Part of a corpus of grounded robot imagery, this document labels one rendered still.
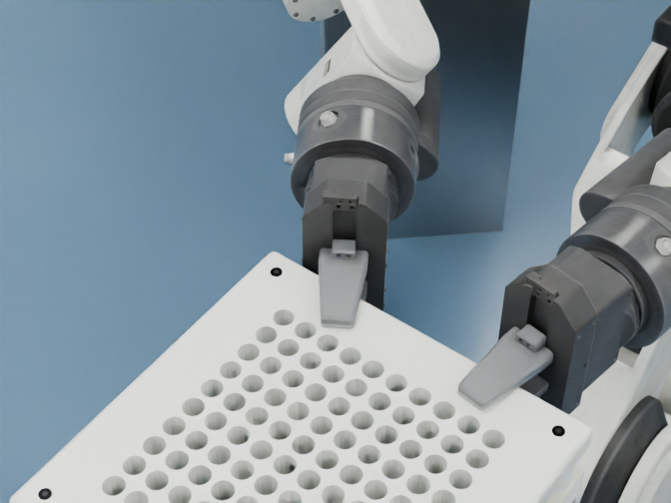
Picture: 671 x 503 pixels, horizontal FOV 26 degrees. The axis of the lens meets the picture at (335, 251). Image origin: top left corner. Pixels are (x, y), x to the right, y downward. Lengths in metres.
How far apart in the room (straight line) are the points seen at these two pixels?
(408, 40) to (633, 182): 0.19
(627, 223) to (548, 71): 1.69
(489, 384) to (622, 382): 0.43
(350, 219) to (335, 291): 0.05
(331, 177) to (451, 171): 1.27
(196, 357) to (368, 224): 0.14
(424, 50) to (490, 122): 1.10
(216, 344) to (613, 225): 0.27
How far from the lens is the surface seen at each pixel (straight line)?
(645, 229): 0.95
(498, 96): 2.14
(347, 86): 1.03
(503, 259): 2.29
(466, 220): 2.30
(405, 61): 1.06
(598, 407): 1.31
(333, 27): 1.76
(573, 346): 0.89
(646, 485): 1.33
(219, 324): 0.92
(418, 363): 0.90
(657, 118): 1.34
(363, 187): 0.93
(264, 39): 2.68
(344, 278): 0.93
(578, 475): 0.92
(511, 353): 0.90
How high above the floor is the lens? 1.68
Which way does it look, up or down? 47 degrees down
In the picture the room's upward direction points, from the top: straight up
